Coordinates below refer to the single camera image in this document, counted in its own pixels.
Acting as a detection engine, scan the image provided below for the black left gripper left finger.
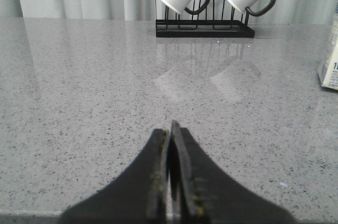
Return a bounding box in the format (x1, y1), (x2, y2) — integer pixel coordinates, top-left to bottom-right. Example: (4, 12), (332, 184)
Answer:
(58, 129), (170, 223)

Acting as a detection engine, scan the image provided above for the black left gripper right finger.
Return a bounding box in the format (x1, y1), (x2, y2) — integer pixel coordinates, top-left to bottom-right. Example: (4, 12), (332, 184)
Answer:
(171, 120), (297, 223)

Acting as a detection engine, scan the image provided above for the white milk carton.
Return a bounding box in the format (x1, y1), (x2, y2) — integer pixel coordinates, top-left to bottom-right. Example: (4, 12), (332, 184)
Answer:
(317, 5), (337, 90)

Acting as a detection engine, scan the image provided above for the black wire mug rack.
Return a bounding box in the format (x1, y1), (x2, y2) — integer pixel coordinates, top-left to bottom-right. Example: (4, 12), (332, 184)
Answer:
(155, 0), (255, 38)

